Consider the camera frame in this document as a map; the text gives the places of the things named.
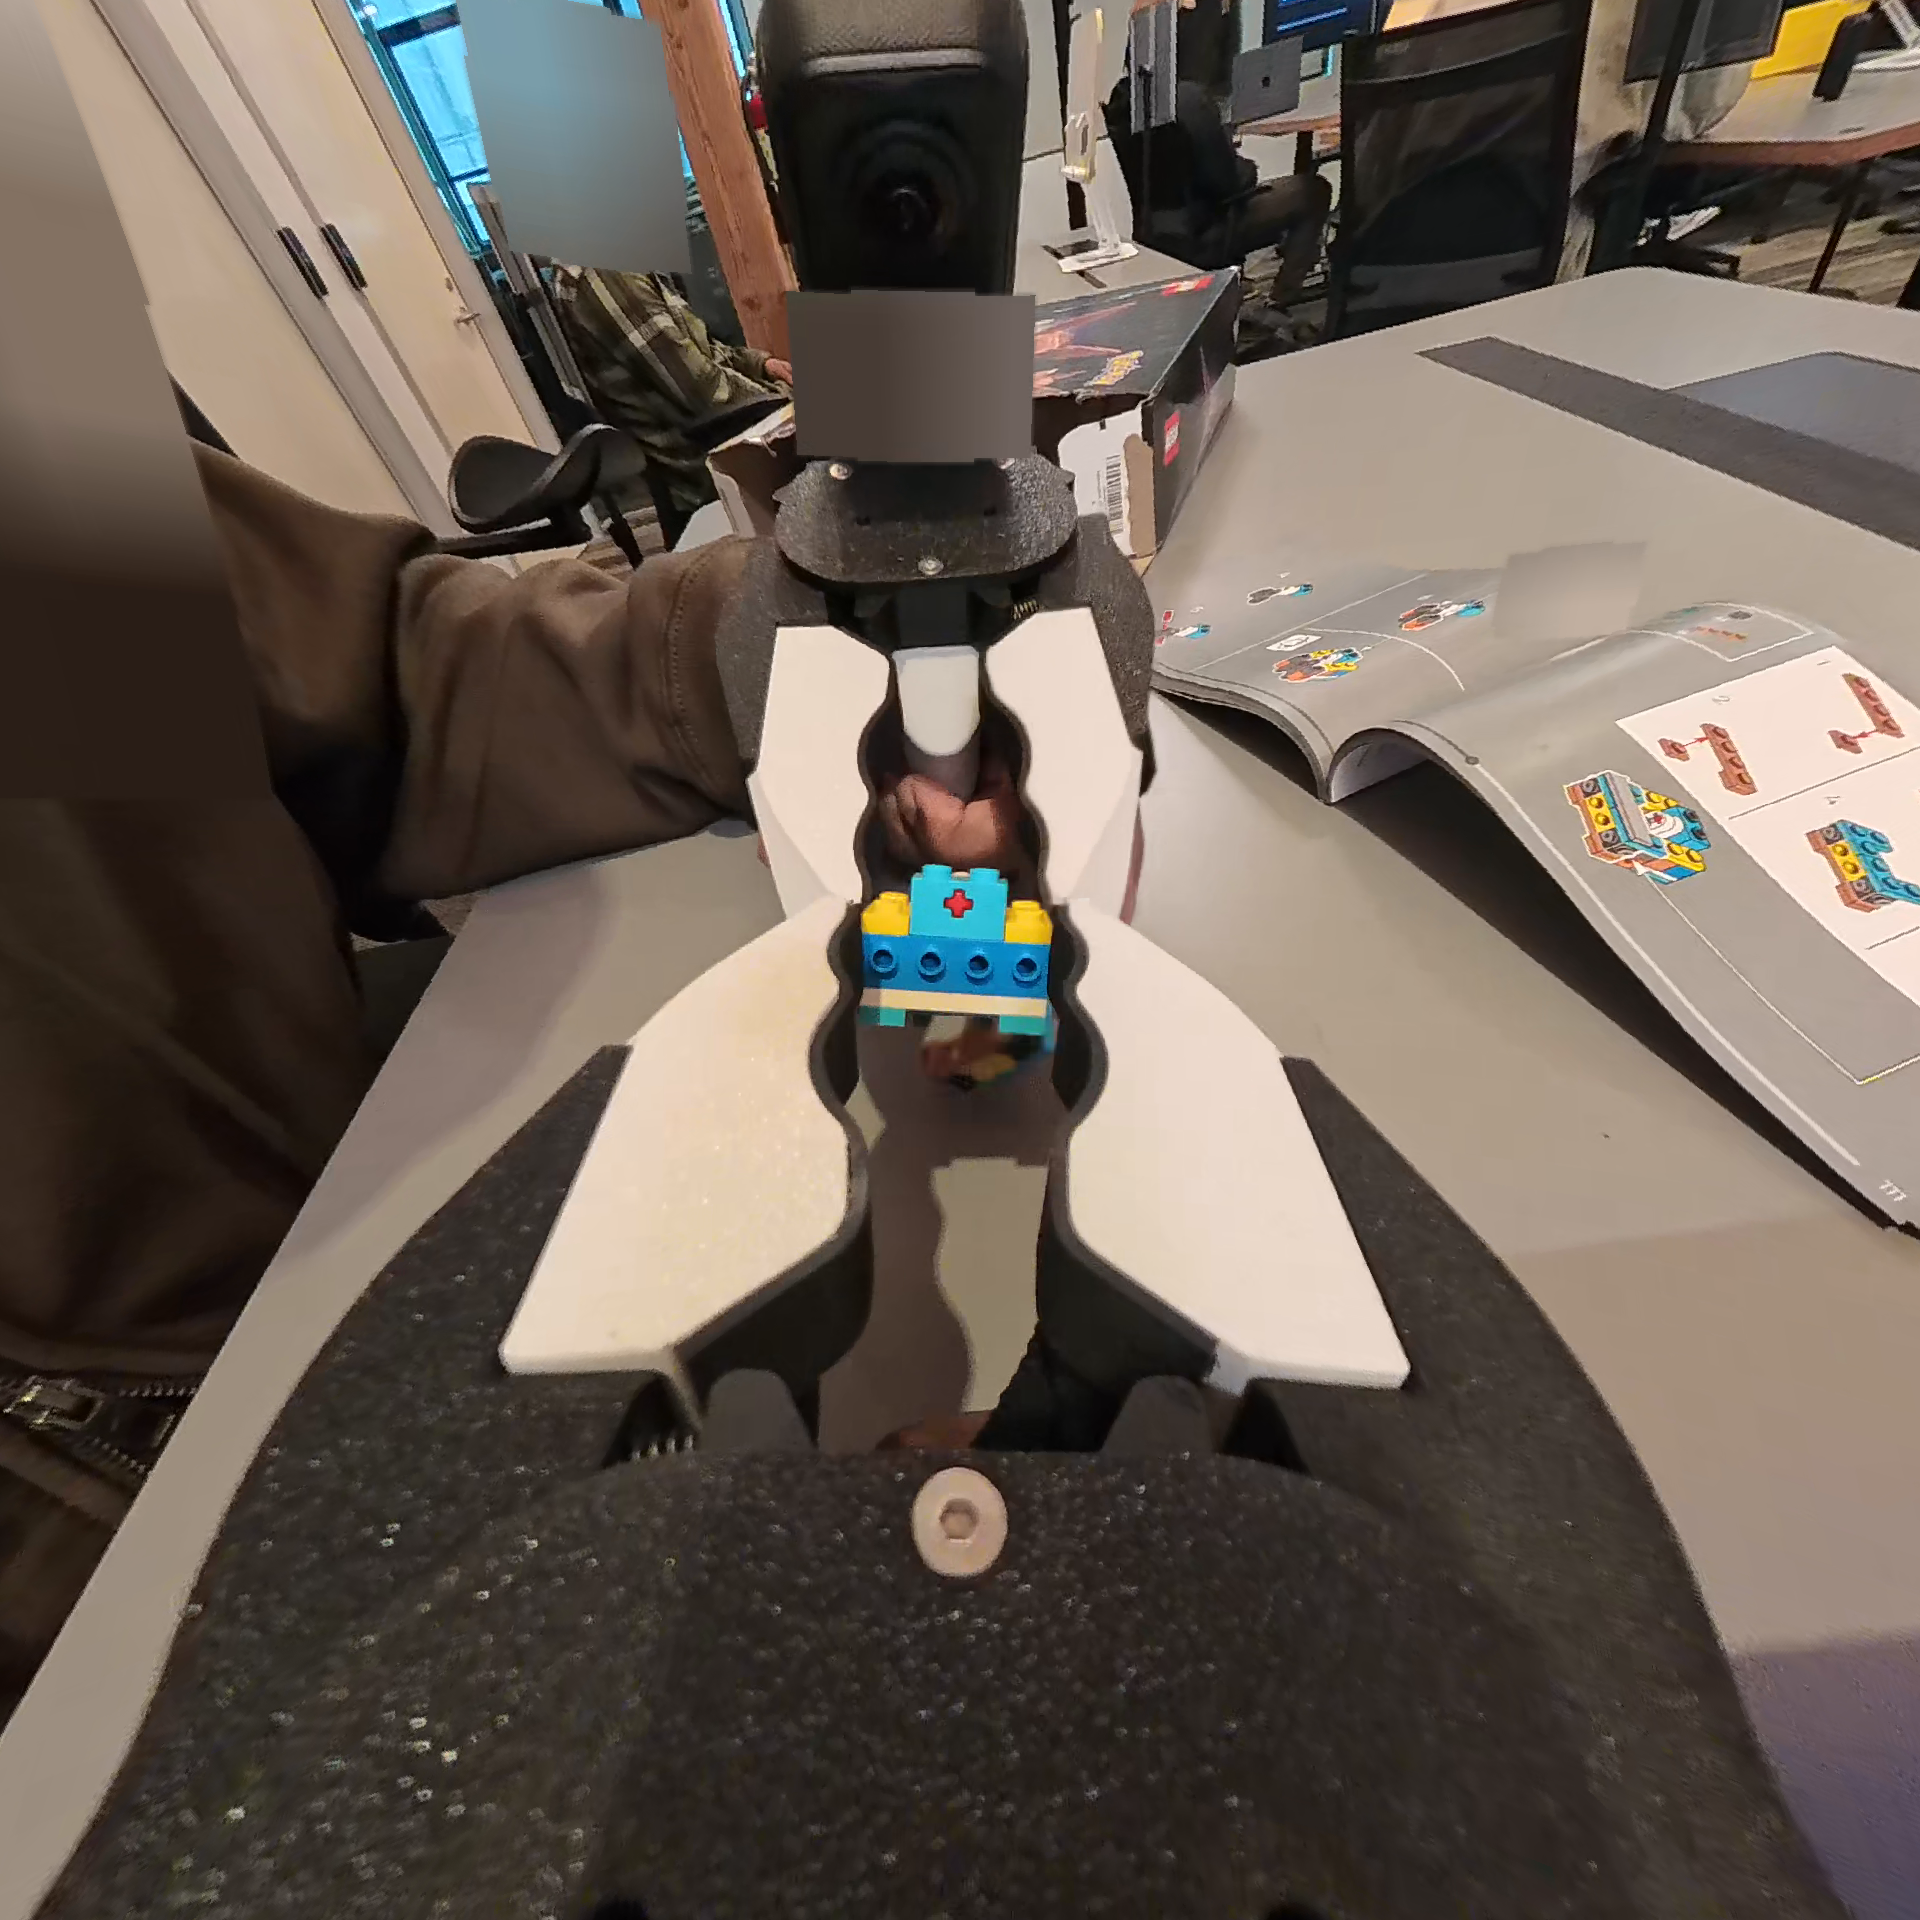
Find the white cabinet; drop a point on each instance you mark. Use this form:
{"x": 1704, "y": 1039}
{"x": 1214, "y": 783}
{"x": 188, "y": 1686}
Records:
{"x": 301, "y": 194}

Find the dark toy brick set box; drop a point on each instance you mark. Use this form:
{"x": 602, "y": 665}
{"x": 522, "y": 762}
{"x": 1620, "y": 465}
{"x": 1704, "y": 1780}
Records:
{"x": 1154, "y": 360}

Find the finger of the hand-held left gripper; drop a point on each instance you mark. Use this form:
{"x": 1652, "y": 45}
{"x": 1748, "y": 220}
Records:
{"x": 1088, "y": 750}
{"x": 802, "y": 750}

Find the person's left forearm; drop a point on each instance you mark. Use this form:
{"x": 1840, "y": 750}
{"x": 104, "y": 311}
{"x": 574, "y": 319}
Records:
{"x": 494, "y": 690}

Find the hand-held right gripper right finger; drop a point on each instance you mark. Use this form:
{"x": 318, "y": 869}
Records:
{"x": 1214, "y": 1200}

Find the person's left hand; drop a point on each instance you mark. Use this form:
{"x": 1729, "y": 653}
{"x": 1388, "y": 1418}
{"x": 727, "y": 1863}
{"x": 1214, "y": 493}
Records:
{"x": 945, "y": 832}

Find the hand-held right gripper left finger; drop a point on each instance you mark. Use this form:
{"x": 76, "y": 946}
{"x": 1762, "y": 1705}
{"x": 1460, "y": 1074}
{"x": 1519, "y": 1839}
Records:
{"x": 705, "y": 1170}

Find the person's brown jacket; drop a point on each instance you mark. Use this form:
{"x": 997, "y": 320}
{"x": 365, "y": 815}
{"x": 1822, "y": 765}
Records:
{"x": 149, "y": 1125}

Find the wooden pillar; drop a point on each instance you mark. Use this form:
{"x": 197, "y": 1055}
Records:
{"x": 721, "y": 166}

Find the white stand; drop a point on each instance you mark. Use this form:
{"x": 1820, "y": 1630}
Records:
{"x": 1096, "y": 149}

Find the grey desk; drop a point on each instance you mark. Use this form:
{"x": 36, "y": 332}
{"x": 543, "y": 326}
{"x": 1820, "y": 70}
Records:
{"x": 1500, "y": 1200}

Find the brown cardboard box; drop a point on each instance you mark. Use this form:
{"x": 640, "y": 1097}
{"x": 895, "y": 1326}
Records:
{"x": 744, "y": 473}

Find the black saddle chair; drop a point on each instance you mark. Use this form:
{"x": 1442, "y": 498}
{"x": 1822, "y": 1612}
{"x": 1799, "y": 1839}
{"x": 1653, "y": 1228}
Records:
{"x": 525, "y": 481}

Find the blue yellow brick model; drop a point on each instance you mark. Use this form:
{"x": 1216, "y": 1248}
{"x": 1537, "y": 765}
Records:
{"x": 960, "y": 909}

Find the black mesh office chair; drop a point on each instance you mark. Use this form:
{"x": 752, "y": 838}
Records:
{"x": 1454, "y": 166}

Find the grey instruction booklet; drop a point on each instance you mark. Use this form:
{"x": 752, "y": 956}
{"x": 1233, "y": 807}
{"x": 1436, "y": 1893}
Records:
{"x": 1500, "y": 780}

